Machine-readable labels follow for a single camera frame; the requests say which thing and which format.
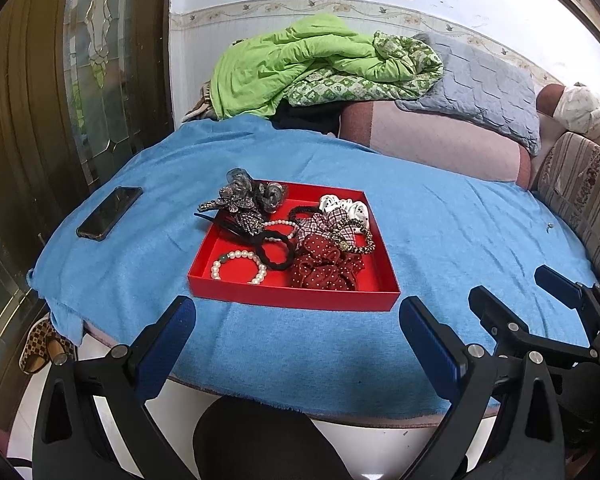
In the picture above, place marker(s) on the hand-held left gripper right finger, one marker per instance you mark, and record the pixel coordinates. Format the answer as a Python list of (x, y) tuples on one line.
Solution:
[(430, 350)]

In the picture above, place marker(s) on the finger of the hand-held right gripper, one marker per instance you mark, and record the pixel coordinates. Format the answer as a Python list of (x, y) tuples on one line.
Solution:
[(560, 282), (495, 310)]

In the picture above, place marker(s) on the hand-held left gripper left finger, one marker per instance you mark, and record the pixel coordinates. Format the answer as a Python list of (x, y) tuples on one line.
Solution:
[(167, 345)]

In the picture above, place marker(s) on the red tray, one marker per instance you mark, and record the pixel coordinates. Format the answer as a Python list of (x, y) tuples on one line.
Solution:
[(280, 297)]

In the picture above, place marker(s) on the red polka dot scrunchie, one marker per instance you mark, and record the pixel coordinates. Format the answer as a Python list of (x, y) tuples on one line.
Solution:
[(325, 265)]

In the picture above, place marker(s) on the sequin bow hair clip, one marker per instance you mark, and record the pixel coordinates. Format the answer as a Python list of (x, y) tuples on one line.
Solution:
[(240, 210)]

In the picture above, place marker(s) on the red white striped scrunchie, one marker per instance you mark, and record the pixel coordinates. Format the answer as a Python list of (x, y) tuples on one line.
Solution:
[(330, 222)]

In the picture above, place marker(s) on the white dotted scrunchie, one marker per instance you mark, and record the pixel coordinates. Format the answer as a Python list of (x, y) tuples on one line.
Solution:
[(330, 203)]

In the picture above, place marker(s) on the grey sheer scrunchie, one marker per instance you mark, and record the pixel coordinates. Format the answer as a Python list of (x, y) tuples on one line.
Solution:
[(267, 195)]

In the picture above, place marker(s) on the blue cloth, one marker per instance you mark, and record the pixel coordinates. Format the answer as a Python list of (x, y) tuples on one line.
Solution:
[(455, 235)]

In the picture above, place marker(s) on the striped patterned sofa cushion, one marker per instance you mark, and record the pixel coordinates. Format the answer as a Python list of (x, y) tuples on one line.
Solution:
[(580, 185)]

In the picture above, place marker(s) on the checkered slipper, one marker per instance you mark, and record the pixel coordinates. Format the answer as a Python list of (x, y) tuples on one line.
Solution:
[(35, 350), (62, 352)]

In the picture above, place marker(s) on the black hair clip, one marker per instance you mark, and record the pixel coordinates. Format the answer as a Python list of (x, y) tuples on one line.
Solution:
[(225, 225)]

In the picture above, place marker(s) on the black smartphone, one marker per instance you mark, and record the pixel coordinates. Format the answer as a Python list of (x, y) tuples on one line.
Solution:
[(107, 212)]

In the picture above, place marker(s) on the white patterned cloth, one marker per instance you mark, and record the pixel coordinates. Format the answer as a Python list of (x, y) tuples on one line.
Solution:
[(585, 107)]

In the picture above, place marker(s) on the pink cushion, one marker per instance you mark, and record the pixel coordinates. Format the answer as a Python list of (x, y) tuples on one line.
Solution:
[(430, 140)]

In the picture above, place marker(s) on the grey quilted pillow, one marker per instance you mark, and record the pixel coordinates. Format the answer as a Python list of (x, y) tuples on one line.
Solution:
[(480, 85)]

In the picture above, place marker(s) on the brown patterned cloth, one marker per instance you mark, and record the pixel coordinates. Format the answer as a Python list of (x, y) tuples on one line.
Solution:
[(200, 105)]

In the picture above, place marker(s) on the black clothing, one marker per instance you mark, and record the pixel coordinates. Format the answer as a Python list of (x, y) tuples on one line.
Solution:
[(305, 115)]

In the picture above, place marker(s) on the wooden door with glass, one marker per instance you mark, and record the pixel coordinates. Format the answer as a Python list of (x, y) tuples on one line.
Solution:
[(40, 110)]

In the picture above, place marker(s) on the green quilt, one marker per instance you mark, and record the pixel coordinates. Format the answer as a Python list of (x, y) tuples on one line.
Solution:
[(290, 60)]

